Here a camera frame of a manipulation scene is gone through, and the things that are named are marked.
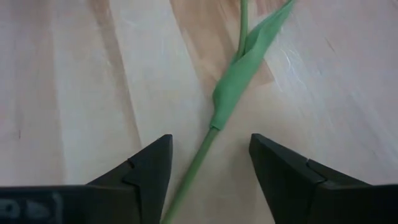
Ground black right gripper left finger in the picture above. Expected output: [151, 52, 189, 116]
[0, 134, 174, 224]

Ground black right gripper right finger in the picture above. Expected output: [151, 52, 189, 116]
[248, 133, 398, 224]

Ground yellow red artificial tulip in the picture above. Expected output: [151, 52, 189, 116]
[160, 0, 298, 224]

